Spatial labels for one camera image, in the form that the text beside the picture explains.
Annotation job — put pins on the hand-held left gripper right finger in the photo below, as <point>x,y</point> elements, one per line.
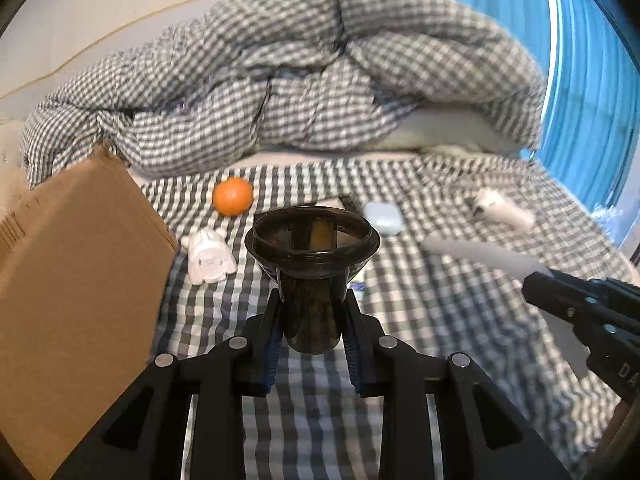
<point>350,355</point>

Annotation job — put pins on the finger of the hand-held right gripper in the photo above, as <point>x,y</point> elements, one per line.
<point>555,295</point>

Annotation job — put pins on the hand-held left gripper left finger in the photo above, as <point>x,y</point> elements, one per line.
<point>271,355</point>

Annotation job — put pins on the dark transparent plastic cup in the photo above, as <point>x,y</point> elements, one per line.
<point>310,310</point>

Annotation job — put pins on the white plastic stick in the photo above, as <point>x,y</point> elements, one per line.
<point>480,252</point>

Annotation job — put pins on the brown cardboard box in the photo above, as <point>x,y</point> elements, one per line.
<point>75,285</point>

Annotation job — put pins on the small colourful packet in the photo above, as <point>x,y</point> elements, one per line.
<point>359,290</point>

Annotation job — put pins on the white cylindrical bottle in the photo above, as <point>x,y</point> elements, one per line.
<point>502,208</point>

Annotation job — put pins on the grey checked bed sheet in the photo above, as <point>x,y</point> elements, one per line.
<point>450,320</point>

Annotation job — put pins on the white toy figure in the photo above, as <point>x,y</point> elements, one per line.
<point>207,255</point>

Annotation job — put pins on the light blue earbuds case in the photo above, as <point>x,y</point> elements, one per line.
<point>382,217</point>

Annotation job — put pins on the orange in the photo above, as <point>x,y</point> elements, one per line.
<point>232,196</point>

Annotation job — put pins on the blue curtain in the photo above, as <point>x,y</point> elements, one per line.
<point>585,85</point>

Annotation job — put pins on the grey checked duvet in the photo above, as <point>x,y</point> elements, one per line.
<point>300,80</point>

